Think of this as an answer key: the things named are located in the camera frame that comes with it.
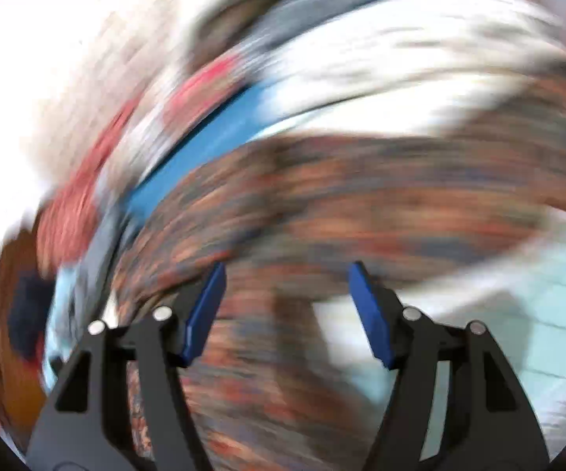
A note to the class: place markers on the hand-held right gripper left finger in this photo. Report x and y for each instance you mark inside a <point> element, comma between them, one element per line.
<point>205,311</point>

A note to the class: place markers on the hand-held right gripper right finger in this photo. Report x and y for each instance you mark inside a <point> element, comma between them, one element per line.
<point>369,311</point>

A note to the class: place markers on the orange patterned garment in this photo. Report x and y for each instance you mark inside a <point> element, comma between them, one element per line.
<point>342,196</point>

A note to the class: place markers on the light blue checked sheet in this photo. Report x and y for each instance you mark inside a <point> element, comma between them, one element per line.
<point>543,299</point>

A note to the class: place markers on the blue and white cloth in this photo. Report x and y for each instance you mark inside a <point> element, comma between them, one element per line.
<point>361,83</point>

